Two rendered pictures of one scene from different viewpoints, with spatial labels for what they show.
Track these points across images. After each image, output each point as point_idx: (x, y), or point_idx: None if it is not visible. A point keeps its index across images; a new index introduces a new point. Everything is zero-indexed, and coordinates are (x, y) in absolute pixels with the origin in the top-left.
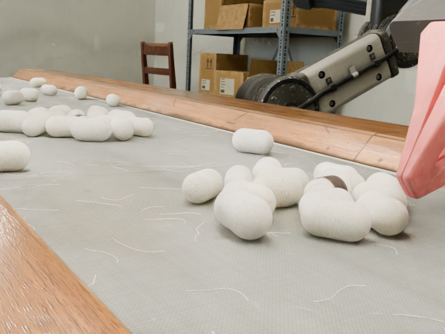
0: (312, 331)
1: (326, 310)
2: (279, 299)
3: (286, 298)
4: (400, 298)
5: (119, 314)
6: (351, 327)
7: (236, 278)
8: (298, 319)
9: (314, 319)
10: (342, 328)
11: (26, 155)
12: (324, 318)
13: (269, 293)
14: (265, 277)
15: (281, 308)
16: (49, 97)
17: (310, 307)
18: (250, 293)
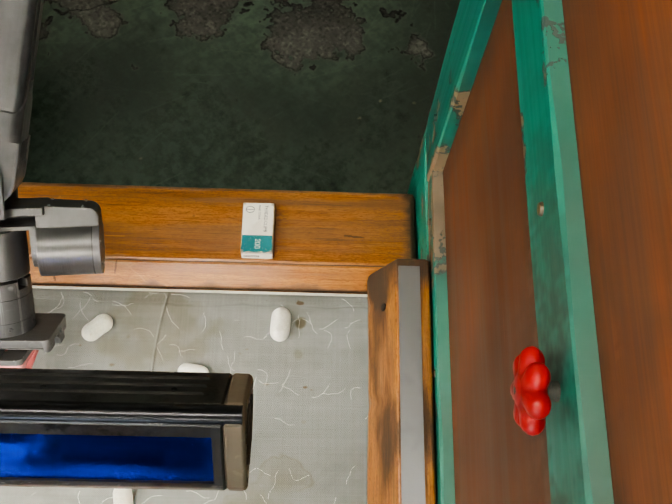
0: (45, 502)
1: (39, 487)
2: (23, 496)
3: (24, 493)
4: None
5: None
6: (51, 489)
7: (0, 498)
8: (37, 500)
9: (41, 496)
10: (50, 492)
11: None
12: (42, 492)
13: (17, 496)
14: (7, 488)
15: (28, 500)
16: None
17: (34, 491)
18: (14, 503)
